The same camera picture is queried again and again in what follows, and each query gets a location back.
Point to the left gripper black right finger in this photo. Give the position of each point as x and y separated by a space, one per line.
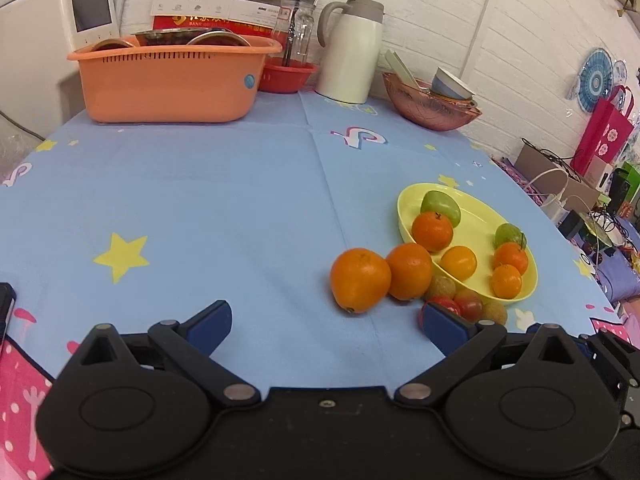
526 404

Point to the white power adapter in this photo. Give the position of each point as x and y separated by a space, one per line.
553 208

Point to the orange plastic basket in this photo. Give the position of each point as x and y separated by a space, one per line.
208 84

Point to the white thermos jug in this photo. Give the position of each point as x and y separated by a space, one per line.
350 32

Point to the yellow plastic plate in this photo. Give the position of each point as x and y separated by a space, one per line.
476 231

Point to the tangerine with leaf calyx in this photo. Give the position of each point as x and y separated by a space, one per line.
432 230

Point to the white blue ceramic bowl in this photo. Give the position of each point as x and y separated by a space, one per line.
446 84

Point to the yellow orange citrus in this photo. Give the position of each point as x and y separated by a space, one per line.
459 261

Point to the green guava fruit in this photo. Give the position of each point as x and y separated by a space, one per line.
508 233

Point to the glass pitcher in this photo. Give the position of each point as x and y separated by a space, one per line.
293 30

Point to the blue patterned tablecloth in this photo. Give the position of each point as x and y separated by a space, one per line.
133 224

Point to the red plastic basket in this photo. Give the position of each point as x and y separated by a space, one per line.
279 78

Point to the brown longan fruit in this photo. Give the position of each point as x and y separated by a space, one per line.
441 287
494 311

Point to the cardboard box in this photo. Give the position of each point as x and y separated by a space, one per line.
550 174

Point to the pink gift bag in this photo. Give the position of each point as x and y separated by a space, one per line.
606 133

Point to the small orange tangerine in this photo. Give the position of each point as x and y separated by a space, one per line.
506 282

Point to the large orange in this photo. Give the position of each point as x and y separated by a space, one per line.
412 271
359 279

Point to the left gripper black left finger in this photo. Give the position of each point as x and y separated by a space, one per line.
137 403

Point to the stemmed tangerine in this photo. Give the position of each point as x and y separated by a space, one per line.
513 254

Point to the pink glass bowl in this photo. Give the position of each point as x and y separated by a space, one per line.
426 109

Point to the red cherry tomato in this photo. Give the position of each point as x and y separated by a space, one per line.
441 301

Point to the smooth green fruit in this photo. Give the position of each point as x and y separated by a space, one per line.
443 204

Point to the dark red tomato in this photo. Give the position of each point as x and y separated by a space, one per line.
469 304

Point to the white countertop appliance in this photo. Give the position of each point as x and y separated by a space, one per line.
40 86

